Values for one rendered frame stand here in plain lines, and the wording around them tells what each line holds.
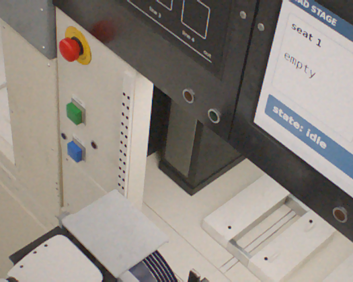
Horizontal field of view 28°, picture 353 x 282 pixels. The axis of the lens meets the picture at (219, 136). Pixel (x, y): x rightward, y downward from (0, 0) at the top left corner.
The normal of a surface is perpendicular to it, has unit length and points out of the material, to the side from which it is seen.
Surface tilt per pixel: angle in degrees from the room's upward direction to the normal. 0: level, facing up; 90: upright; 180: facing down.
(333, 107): 90
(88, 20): 90
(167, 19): 90
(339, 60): 90
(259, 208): 0
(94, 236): 1
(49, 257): 5
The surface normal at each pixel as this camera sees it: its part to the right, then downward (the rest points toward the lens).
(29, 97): -0.69, 0.45
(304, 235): 0.14, -0.69
